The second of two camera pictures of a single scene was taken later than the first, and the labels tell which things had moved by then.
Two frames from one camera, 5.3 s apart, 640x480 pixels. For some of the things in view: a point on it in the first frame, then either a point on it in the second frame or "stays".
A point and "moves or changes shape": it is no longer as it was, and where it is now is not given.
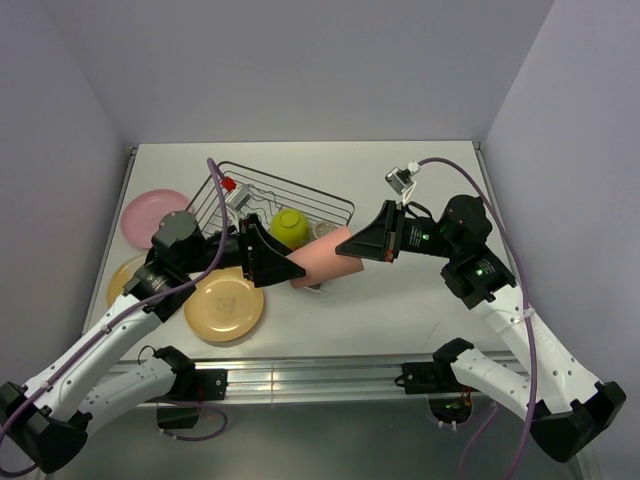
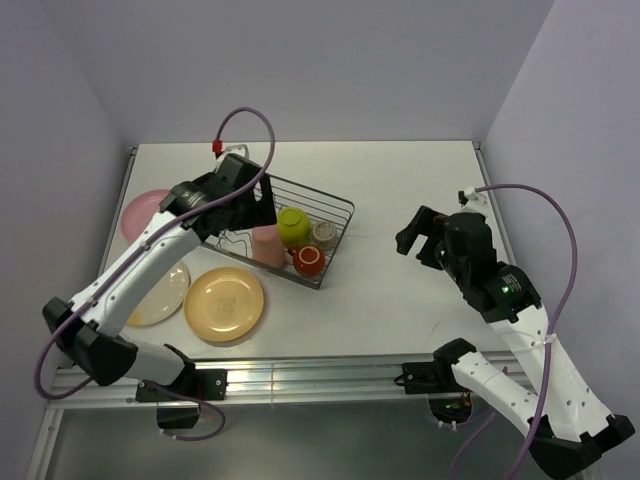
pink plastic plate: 143,213 stays
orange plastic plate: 224,305 stays
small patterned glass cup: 322,228 stays
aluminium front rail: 316,382 stays
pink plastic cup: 321,262 moves or changes shape
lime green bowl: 290,226 stays
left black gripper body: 231,252 -> 250,213
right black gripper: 381,238 -> 420,223
